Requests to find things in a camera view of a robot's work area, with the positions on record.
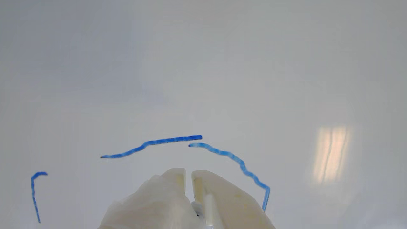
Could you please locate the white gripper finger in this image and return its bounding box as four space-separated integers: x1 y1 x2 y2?
98 167 204 229
191 170 276 229

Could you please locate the white whiteboard with metal frame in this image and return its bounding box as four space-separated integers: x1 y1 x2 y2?
0 0 407 229

